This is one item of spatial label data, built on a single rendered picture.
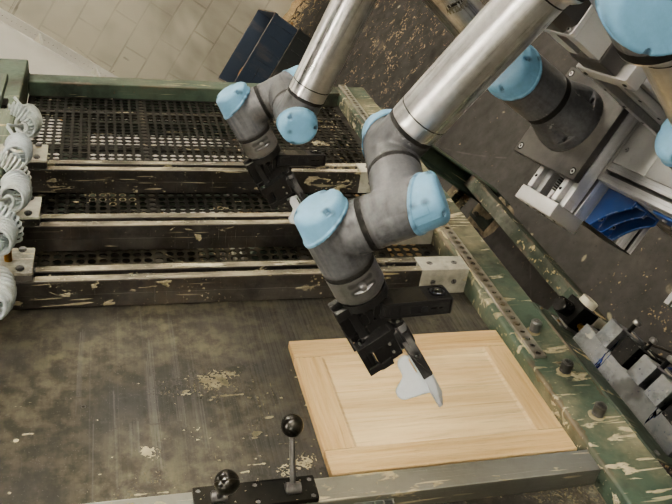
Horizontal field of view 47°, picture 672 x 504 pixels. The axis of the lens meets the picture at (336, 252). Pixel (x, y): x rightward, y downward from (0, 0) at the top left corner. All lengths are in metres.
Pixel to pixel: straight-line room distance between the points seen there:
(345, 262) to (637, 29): 0.44
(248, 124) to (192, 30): 5.01
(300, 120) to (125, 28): 5.11
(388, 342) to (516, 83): 0.68
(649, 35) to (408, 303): 0.48
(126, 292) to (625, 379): 1.08
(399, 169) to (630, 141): 0.82
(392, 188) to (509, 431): 0.71
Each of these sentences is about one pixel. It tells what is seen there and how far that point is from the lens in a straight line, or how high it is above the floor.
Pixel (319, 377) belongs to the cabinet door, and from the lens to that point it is 1.57.
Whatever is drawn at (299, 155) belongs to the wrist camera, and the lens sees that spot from 1.69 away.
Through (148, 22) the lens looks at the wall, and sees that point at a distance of 6.55.
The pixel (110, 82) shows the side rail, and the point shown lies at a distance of 2.87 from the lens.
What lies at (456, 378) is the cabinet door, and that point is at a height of 1.03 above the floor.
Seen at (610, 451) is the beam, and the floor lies 0.88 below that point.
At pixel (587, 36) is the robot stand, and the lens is 1.35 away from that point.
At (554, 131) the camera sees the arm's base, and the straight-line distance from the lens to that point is 1.68.
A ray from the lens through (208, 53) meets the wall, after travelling 6.67.
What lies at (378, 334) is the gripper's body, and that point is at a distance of 1.10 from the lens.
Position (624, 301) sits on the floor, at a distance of 2.81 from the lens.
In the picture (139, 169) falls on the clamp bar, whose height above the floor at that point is 1.57.
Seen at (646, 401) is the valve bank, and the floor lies 0.74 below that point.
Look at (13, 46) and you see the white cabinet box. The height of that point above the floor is 1.79.
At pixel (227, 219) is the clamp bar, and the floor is 1.39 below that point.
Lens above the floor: 2.13
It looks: 30 degrees down
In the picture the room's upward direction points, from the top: 61 degrees counter-clockwise
